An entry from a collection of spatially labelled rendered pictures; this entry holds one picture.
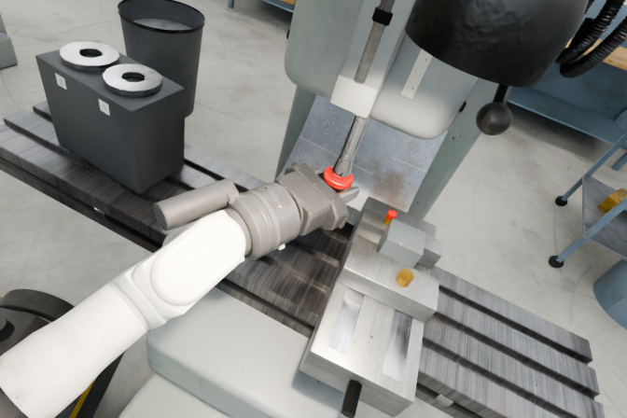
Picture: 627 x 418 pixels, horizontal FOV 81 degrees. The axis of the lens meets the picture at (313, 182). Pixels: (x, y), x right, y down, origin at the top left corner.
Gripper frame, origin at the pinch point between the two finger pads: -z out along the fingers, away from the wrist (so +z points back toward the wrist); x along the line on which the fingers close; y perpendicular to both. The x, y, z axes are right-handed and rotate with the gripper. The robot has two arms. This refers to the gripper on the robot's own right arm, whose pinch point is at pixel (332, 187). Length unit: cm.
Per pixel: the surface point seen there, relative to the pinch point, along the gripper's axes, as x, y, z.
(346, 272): -10.7, 6.8, 4.7
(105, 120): 32.9, 3.4, 22.1
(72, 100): 40.4, 3.4, 24.7
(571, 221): -47, 111, -261
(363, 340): -19.0, 10.0, 8.3
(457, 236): -3, 112, -159
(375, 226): -7.2, 6.0, -6.2
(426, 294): -20.7, 5.9, -2.8
